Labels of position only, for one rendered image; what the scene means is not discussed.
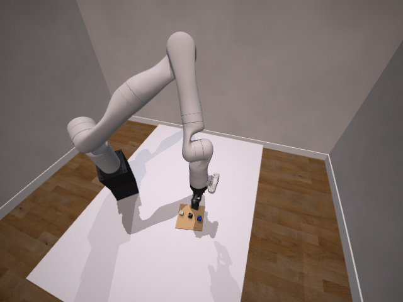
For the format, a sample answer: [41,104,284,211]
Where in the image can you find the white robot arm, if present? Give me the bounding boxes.
[67,31,220,194]

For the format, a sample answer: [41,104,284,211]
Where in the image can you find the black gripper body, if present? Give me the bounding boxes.
[190,185,207,198]

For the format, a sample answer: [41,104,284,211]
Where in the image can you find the tan flat mat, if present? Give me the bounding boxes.
[175,204,205,231]

